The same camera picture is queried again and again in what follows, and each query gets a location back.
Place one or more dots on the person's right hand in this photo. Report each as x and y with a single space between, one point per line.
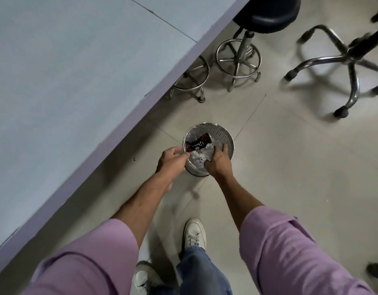
219 164

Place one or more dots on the person's left hand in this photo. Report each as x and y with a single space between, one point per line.
172 164

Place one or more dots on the person's left forearm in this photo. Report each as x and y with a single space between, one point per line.
139 208

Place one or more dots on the person's right forearm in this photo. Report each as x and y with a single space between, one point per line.
238 199

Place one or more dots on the Dove tissue plastic wrapper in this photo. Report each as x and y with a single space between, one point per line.
198 159

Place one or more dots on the person's right white sneaker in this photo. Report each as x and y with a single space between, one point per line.
194 233

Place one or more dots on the person's white sneaker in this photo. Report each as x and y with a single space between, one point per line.
146 278
194 233

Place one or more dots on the person's left white sneaker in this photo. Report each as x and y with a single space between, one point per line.
146 278

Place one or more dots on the metal mesh waste bin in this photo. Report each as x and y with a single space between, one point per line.
225 136

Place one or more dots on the pink shirt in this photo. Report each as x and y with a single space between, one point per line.
284 251

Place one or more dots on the blue jeans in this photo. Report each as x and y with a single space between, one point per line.
201 273

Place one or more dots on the chrome office chair base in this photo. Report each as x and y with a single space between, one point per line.
330 59

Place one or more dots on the black seat chrome stool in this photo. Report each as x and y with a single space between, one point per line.
268 12

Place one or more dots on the black chair leg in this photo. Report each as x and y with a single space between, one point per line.
376 270

